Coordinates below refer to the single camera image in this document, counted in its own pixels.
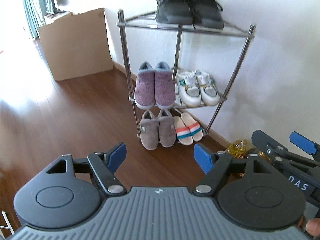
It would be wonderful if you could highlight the pink knit bootie slipper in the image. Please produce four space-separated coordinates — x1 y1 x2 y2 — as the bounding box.
155 62 176 109

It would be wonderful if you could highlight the white sneaker right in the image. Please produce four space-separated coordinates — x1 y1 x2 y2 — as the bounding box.
195 70 220 106

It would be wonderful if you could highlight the black sneaker left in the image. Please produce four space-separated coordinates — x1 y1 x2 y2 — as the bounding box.
156 0 193 25

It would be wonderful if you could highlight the yellow oil bottle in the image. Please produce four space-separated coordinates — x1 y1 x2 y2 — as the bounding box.
225 139 270 161

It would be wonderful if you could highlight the teal curtain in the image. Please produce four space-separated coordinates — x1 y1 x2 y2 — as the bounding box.
19 0 54 40

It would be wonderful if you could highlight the beige striped slide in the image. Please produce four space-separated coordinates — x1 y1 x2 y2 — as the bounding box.
174 116 193 146
181 112 203 142

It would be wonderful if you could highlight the white sneaker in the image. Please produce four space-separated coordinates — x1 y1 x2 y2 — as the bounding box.
195 70 220 106
175 71 201 107

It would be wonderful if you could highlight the chrome corner shoe rack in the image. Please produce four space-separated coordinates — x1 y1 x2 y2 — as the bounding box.
117 9 257 144

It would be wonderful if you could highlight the person's hand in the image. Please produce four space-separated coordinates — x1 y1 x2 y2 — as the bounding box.
305 218 320 237

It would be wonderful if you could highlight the grey fuzzy slipper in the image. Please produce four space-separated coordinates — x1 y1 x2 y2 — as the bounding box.
157 109 176 148
139 110 159 151

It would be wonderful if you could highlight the white sneaker left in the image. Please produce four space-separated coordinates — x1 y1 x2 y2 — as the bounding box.
175 71 201 107

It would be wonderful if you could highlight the brown cardboard box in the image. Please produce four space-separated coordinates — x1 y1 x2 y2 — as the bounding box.
39 8 113 81

